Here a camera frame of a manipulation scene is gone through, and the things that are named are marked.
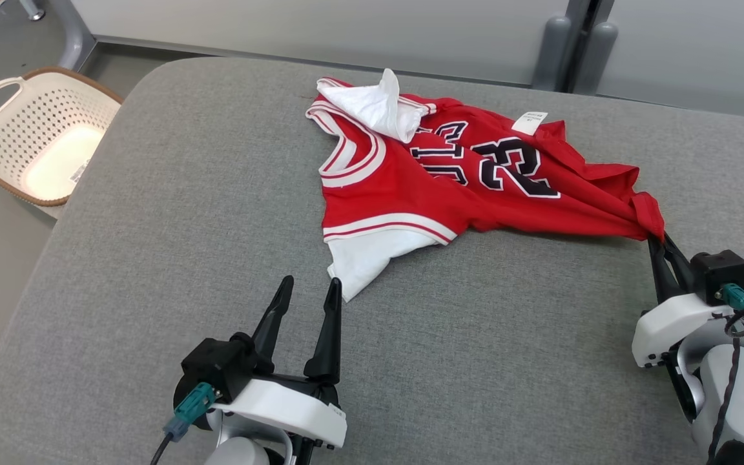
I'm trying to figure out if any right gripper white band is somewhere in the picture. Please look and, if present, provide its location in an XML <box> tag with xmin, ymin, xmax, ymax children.
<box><xmin>632</xmin><ymin>231</ymin><xmax>734</xmax><ymax>369</ymax></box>

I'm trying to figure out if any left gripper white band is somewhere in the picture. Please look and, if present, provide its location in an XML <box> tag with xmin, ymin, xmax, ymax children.
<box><xmin>209</xmin><ymin>276</ymin><xmax>348</xmax><ymax>450</ymax></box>

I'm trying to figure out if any red basketball jersey garment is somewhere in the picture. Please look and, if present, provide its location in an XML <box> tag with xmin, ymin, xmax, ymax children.
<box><xmin>305</xmin><ymin>68</ymin><xmax>667</xmax><ymax>303</ymax></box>

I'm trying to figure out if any cream perforated laundry basket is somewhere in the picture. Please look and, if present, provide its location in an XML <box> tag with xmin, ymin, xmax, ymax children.
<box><xmin>0</xmin><ymin>67</ymin><xmax>124</xmax><ymax>207</ymax></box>

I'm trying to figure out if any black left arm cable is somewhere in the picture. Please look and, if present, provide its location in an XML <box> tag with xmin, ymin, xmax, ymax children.
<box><xmin>150</xmin><ymin>433</ymin><xmax>176</xmax><ymax>465</ymax></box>

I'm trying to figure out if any grey partition post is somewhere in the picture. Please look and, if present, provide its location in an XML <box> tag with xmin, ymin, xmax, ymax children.
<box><xmin>532</xmin><ymin>0</ymin><xmax>591</xmax><ymax>91</ymax></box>
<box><xmin>572</xmin><ymin>0</ymin><xmax>619</xmax><ymax>96</ymax></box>

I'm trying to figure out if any grey metal partition end frame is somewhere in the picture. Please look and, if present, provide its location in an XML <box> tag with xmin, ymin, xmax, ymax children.
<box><xmin>20</xmin><ymin>0</ymin><xmax>96</xmax><ymax>70</ymax></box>

